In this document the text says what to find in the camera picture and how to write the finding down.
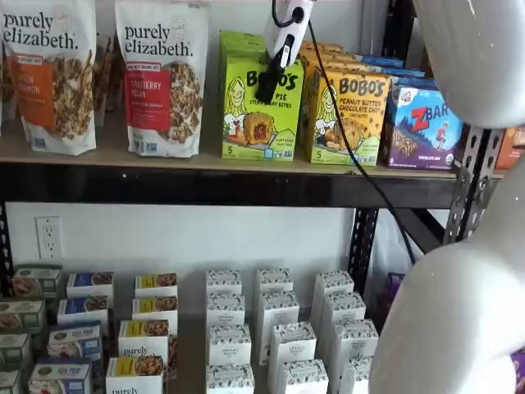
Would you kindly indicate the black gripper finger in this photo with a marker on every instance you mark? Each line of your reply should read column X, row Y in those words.
column 270, row 82

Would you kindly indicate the white perforated gripper body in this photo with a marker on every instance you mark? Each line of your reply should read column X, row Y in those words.
column 287, row 28

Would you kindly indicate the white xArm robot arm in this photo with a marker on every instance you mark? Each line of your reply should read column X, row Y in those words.
column 451, row 328

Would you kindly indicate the yellow Bobo's peanut butter box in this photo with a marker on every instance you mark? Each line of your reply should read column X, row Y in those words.
column 330, row 49
column 369, row 123
column 348, row 65

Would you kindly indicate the blue Zbar snack box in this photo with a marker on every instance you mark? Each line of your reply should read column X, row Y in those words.
column 414, row 82
column 385, row 61
column 402, row 73
column 422, row 135

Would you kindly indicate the black metal shelf rack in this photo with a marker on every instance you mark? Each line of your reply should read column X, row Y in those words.
column 205, row 184

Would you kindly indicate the light wooden shelf board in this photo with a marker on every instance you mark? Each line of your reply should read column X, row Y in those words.
column 123, row 158

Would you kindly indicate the white yellow granola box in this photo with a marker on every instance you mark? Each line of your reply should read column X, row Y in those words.
column 143, row 344
column 156, row 284
column 155, row 310
column 135, row 377

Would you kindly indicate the purple snack box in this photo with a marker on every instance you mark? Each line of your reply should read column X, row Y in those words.
column 519, row 369
column 393, row 287

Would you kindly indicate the orange cereal box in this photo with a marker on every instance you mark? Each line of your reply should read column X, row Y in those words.
column 508, row 152

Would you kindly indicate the blue white granola box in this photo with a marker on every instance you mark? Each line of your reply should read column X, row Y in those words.
column 82, row 310
column 61, row 377
column 90, row 283
column 76, row 340

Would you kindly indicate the green granola box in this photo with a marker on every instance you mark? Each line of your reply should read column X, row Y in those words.
column 9, row 383
column 22, row 316
column 14, row 349
column 37, row 281

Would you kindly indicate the purely elizabeth red label bag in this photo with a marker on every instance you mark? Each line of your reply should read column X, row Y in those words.
column 164, row 102

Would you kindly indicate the white patterned carton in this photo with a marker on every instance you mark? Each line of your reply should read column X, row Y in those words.
column 353, row 377
column 229, row 344
column 279, row 308
column 352, row 340
column 292, row 342
column 343, row 308
column 224, row 281
column 225, row 310
column 334, row 282
column 275, row 280
column 229, row 379
column 301, row 377

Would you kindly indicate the translucent plastic sheet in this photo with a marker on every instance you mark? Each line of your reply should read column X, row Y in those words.
column 385, row 246

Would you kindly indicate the purely elizabeth orange label bag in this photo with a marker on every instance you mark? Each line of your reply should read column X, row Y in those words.
column 49, row 102

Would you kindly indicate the purely elizabeth small boxes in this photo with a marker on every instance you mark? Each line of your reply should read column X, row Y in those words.
column 190, row 349

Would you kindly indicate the white wall outlet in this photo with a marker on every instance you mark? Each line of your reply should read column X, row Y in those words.
column 49, row 238

